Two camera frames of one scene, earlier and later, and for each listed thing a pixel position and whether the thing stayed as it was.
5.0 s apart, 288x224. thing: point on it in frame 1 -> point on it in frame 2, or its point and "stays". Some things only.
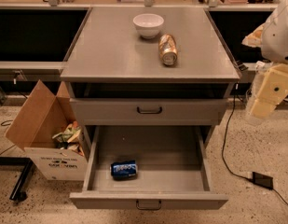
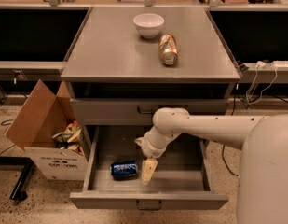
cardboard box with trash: x=50 y=132 stays
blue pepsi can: x=123 y=170 stays
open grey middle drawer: x=171 y=170 stays
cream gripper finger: x=275 y=86 -> x=153 y=145
